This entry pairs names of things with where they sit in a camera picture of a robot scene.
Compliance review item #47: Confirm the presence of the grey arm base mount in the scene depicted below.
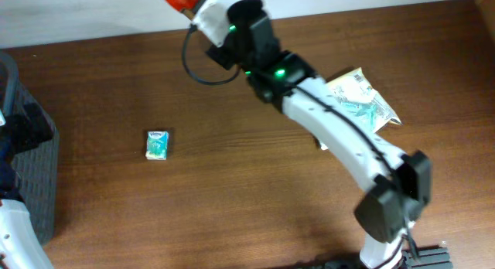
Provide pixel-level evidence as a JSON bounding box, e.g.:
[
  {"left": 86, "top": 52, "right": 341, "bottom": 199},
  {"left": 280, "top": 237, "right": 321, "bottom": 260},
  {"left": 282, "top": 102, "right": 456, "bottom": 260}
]
[{"left": 400, "top": 247, "right": 453, "bottom": 269}]

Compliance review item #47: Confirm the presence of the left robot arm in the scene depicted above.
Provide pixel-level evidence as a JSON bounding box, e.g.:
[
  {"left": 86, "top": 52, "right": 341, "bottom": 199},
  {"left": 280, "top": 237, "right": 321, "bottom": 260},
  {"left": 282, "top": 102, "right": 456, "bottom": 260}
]
[{"left": 1, "top": 103, "right": 53, "bottom": 268}]

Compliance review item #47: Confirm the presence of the grey plastic mesh basket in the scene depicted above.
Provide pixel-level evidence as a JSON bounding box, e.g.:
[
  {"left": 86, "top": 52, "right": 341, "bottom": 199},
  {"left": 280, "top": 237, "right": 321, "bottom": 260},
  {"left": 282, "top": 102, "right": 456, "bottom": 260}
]
[{"left": 1, "top": 52, "right": 60, "bottom": 245}]

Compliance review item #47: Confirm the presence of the white tube brown cap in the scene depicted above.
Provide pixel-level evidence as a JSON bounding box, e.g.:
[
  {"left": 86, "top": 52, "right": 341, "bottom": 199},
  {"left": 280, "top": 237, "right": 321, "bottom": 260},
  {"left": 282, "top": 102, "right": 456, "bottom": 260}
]
[{"left": 319, "top": 140, "right": 328, "bottom": 151}]

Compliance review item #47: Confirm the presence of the orange spaghetti packet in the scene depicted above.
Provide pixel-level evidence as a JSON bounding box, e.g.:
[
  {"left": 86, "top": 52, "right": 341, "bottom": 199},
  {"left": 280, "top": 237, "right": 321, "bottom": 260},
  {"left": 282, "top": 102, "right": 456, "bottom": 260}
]
[{"left": 154, "top": 0, "right": 202, "bottom": 19}]

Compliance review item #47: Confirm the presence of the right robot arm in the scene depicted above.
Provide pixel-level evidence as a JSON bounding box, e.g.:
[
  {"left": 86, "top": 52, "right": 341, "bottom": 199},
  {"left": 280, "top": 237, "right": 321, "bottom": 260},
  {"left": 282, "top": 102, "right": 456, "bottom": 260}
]
[{"left": 193, "top": 0, "right": 432, "bottom": 268}]

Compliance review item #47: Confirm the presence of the right camera black cable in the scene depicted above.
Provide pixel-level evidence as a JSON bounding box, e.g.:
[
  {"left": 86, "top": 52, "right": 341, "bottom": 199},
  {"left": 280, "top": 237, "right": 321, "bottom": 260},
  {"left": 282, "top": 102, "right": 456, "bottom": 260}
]
[{"left": 180, "top": 23, "right": 421, "bottom": 262}]

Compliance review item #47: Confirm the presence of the small teal tissue pack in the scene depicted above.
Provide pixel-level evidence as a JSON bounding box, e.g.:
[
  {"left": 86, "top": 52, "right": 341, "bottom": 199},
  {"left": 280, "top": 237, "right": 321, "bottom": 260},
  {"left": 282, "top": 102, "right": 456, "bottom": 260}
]
[{"left": 145, "top": 131, "right": 169, "bottom": 160}]

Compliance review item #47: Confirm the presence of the teal wet wipes pack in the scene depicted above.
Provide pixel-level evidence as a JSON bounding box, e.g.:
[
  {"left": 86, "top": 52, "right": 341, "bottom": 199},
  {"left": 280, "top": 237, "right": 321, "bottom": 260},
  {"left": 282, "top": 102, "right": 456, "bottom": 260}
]
[{"left": 345, "top": 102, "right": 377, "bottom": 131}]

